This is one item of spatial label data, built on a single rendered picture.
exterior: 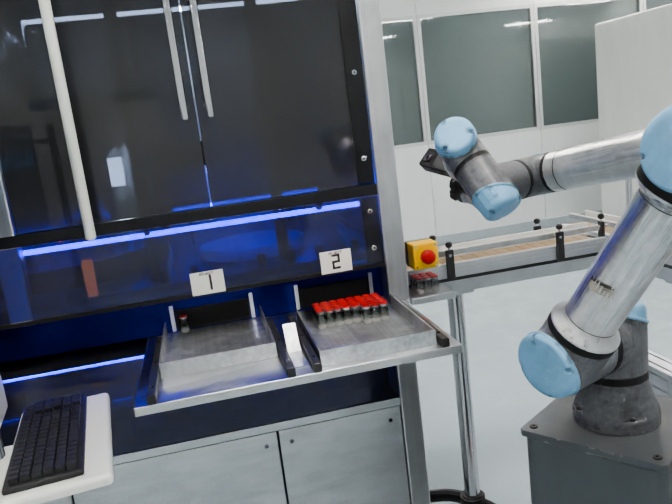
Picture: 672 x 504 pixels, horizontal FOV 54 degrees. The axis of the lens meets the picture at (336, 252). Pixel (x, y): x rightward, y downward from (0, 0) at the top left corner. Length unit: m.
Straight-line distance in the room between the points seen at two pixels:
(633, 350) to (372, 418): 0.89
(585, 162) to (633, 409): 0.44
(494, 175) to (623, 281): 0.30
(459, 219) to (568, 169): 5.68
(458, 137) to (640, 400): 0.56
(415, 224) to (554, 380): 5.64
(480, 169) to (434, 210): 5.58
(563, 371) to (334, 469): 1.00
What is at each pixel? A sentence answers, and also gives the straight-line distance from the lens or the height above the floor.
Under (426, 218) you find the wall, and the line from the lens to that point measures 6.76.
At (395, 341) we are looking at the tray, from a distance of 1.46.
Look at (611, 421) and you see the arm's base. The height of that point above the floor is 0.82.
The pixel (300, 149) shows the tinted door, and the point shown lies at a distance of 1.73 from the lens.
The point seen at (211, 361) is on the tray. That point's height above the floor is 0.90.
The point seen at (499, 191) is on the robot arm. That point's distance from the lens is 1.19.
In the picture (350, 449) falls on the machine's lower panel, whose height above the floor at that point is 0.48.
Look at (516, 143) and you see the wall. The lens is 7.09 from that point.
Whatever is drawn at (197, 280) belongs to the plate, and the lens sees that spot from 1.74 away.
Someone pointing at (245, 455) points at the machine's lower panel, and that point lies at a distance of 1.91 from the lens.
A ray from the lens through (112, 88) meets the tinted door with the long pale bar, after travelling 1.72.
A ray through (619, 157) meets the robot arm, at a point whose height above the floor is 1.28.
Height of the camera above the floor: 1.39
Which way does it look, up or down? 11 degrees down
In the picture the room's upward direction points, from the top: 7 degrees counter-clockwise
